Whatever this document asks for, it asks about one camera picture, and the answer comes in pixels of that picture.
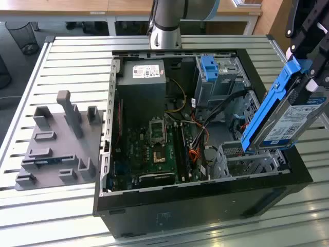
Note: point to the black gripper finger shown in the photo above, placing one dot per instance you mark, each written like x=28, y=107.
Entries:
x=308, y=25
x=321, y=59

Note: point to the hard disk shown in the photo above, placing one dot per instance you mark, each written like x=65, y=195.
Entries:
x=282, y=121

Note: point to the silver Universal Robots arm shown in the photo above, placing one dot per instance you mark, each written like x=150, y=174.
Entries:
x=167, y=15

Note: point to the grey metal disk bay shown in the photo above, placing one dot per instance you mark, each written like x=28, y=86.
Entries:
x=231, y=164

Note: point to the black RAM slot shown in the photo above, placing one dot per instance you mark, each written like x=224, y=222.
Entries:
x=178, y=151
x=185, y=151

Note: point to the wooden cabinet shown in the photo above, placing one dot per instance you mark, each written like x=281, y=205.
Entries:
x=272, y=18

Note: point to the grey optical drive cage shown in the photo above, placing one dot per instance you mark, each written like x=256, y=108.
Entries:
x=218, y=90

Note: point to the round grey speaker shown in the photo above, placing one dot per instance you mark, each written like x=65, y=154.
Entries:
x=212, y=155

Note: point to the silver CPU socket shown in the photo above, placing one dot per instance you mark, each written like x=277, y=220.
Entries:
x=157, y=130

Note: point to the grey power supply unit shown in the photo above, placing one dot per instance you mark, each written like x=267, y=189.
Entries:
x=141, y=95

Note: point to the gold square chip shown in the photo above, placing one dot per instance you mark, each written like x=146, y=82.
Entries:
x=159, y=156

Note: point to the green motherboard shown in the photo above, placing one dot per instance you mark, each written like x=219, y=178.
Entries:
x=138, y=154

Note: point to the black open PC case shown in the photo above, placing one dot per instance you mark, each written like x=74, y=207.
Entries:
x=180, y=211

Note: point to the long wooden desk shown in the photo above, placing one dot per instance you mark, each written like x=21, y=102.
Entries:
x=77, y=9

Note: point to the grey plastic parts rack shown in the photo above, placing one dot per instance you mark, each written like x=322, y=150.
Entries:
x=61, y=144

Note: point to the black mesh waste bin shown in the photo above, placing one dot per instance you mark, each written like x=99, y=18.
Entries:
x=21, y=36

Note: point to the green RAM stick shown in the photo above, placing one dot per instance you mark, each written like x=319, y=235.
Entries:
x=47, y=161

